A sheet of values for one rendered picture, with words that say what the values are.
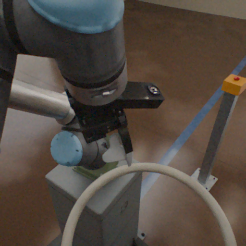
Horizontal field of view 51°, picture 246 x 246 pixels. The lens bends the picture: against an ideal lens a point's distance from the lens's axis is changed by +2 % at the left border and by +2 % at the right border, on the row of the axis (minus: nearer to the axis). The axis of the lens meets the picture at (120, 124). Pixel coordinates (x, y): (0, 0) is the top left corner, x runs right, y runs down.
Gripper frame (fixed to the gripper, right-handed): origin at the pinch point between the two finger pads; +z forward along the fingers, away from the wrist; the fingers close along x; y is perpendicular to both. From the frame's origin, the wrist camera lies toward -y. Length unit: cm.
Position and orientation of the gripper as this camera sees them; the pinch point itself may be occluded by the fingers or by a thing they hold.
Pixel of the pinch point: (119, 134)
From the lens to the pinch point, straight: 56.0
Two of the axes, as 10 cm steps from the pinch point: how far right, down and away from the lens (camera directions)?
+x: 3.6, 8.1, -4.6
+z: 0.7, 4.7, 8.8
